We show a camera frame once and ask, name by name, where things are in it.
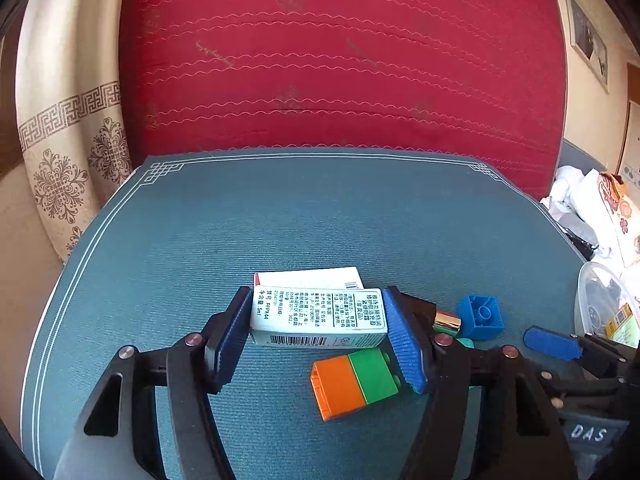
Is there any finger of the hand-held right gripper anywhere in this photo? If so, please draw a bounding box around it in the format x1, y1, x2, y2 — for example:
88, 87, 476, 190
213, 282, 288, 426
524, 326, 640, 381

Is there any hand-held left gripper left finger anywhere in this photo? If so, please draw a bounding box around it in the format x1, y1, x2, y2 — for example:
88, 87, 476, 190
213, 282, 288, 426
54, 286, 255, 480

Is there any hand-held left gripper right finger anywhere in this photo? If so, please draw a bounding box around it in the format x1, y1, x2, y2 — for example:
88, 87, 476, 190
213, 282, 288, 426
382, 286, 576, 480

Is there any orange and green toy block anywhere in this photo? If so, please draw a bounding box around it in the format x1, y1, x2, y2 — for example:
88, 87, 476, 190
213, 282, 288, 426
310, 347, 402, 422

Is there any clear plastic container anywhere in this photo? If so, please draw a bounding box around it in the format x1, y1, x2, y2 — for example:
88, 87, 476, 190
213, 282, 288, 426
574, 260, 640, 348

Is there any pale green small box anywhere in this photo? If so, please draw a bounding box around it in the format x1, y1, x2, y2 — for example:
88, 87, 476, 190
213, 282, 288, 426
249, 285, 390, 349

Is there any white box with red stripe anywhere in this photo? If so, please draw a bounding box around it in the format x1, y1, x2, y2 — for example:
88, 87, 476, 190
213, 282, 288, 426
253, 266, 364, 292

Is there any teal cloth-covered desktop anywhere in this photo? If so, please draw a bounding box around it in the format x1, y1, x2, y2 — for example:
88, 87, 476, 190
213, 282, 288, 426
20, 149, 601, 480

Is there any blue toy block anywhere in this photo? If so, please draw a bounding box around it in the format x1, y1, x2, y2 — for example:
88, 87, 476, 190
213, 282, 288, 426
456, 293, 502, 341

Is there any wooden wardrobe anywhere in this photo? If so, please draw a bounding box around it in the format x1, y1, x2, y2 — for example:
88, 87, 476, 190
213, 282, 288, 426
617, 62, 640, 182

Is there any beige patterned curtain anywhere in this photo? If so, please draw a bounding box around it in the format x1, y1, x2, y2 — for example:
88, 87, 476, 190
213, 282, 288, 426
15, 0, 139, 267

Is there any red stitched quilt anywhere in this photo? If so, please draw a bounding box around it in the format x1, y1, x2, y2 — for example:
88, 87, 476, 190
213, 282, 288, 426
117, 0, 574, 202

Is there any framed wall picture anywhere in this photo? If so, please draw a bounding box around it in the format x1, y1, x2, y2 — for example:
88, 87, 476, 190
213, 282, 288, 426
564, 0, 609, 94

